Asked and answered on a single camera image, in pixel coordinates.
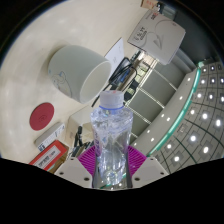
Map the open red-edged cardboard box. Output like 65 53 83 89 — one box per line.
28 139 70 173

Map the clear plastic water bottle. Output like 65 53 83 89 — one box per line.
90 89 134 186

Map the black desk telephone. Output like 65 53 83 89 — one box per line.
108 57 138 88

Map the group of round ceiling lights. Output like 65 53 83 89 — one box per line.
146 63 224 174

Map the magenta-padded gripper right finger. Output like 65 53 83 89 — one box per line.
124 144 169 188

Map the small open white carton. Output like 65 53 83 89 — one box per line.
66 105 101 158

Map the white ceramic mug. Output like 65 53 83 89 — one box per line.
47 44 113 104

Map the small white rectangular block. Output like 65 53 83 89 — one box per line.
34 122 66 152

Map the large white cardboard box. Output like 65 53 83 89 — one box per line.
127 8 187 66

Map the flat round red coaster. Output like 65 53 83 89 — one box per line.
29 102 55 132

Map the white printed paper sheet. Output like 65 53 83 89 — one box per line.
104 37 125 73

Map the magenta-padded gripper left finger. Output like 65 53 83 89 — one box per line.
54 144 99 188

